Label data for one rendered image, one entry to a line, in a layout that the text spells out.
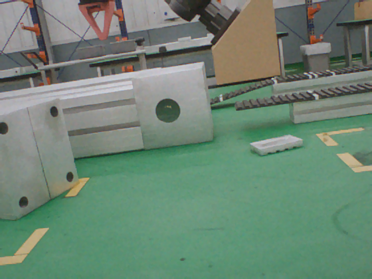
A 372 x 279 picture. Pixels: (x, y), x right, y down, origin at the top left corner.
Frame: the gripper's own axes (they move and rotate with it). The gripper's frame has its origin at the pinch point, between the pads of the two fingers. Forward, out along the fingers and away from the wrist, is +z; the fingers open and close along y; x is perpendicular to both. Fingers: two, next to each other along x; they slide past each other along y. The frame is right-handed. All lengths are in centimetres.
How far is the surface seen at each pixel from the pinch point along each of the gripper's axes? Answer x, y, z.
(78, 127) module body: 3.8, 36.9, 12.1
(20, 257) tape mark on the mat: 7, 63, 16
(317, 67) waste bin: 151, -459, 65
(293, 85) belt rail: 35.5, 15.0, 14.0
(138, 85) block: 12.7, 36.9, 7.9
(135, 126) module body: 11.0, 35.8, 13.3
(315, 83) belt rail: 39.3, 15.1, 14.2
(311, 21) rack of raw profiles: 201, -696, 9
